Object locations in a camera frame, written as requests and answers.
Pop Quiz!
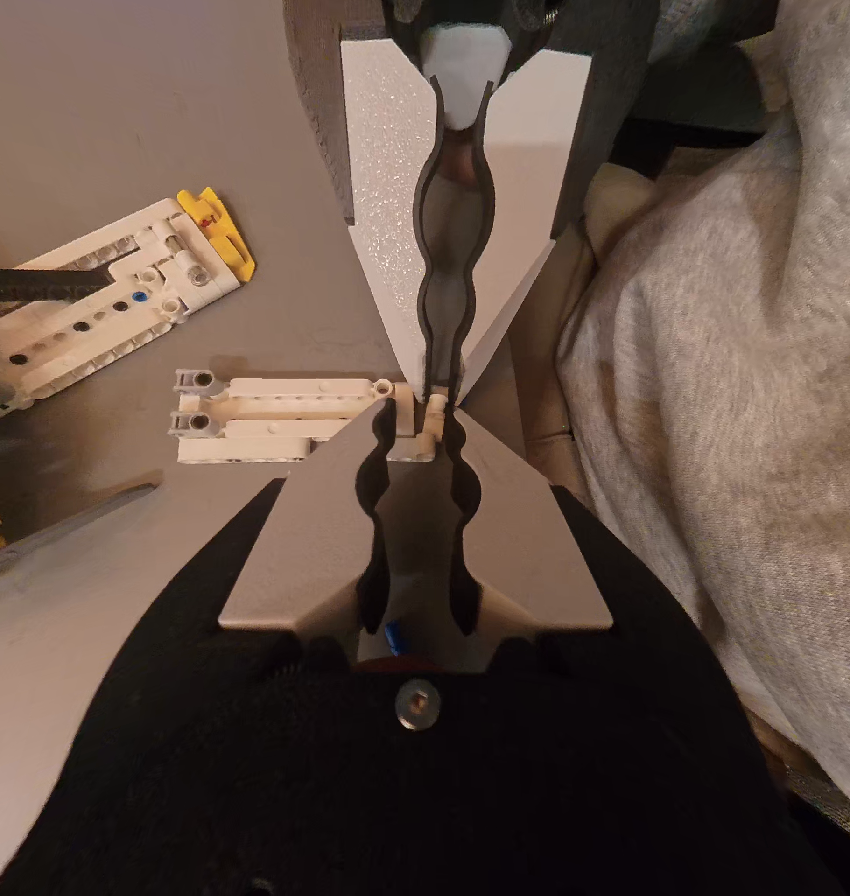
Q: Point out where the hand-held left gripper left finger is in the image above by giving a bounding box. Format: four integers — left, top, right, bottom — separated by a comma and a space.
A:
217, 398, 399, 662

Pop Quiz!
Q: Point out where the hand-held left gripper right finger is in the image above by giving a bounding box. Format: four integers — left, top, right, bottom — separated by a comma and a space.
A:
447, 407, 615, 659

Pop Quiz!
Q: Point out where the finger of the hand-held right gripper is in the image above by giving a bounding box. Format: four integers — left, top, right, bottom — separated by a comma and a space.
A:
339, 38, 443, 406
453, 49, 594, 408

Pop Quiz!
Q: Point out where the white lego beam assembly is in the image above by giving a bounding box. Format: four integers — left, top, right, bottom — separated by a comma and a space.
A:
169, 370, 426, 464

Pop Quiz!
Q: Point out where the white connector with blue pin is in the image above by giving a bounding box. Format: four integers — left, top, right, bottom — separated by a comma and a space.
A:
418, 392, 448, 455

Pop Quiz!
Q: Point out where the lego helicopter model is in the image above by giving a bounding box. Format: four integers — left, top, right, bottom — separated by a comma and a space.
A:
0, 188, 256, 582

